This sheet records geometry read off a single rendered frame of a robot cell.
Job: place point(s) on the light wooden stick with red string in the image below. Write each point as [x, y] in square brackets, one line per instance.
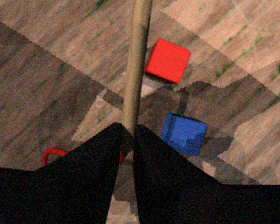
[134, 69]

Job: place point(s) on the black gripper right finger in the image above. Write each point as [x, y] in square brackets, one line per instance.
[169, 189]

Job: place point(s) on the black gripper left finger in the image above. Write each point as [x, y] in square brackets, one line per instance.
[75, 189]

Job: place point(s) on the dark blue block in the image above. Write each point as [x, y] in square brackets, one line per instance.
[184, 134]

